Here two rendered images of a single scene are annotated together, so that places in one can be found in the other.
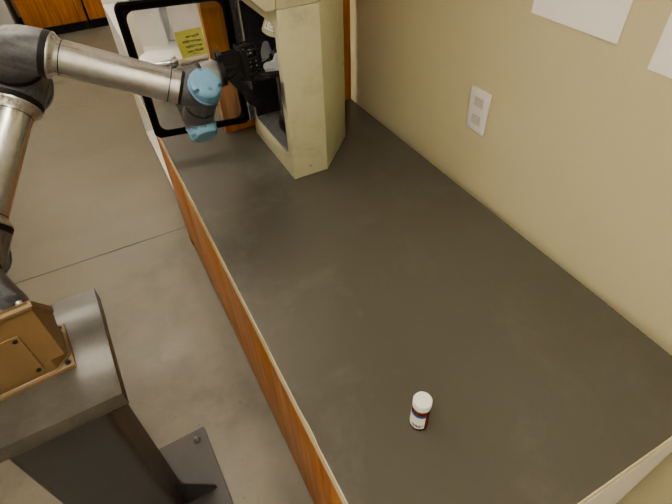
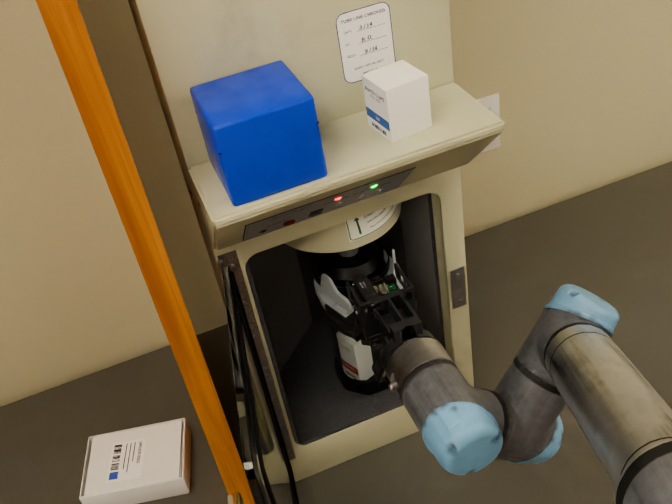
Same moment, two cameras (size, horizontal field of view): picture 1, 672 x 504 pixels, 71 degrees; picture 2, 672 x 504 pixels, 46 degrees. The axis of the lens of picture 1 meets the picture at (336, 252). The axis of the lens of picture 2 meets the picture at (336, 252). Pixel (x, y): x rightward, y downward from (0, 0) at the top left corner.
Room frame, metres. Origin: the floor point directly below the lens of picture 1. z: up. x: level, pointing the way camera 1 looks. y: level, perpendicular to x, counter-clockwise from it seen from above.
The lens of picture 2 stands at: (1.17, 0.96, 1.94)
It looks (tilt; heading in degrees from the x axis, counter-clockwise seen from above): 38 degrees down; 282
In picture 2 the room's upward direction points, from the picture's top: 11 degrees counter-clockwise
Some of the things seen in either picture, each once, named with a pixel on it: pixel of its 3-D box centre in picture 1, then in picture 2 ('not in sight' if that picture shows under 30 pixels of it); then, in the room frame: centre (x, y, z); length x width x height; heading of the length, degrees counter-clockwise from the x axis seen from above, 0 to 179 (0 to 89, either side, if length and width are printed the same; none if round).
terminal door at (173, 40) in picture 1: (189, 69); (274, 472); (1.41, 0.41, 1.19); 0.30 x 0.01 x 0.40; 106
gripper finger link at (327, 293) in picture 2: (267, 51); (329, 289); (1.36, 0.17, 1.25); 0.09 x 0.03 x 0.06; 140
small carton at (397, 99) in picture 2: not in sight; (397, 100); (1.24, 0.21, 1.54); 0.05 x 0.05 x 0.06; 33
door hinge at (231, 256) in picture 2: (243, 61); (261, 372); (1.45, 0.26, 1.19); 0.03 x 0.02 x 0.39; 26
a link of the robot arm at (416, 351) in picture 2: (210, 74); (417, 370); (1.24, 0.31, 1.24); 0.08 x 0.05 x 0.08; 26
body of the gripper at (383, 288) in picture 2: (239, 64); (391, 322); (1.27, 0.24, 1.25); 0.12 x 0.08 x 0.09; 116
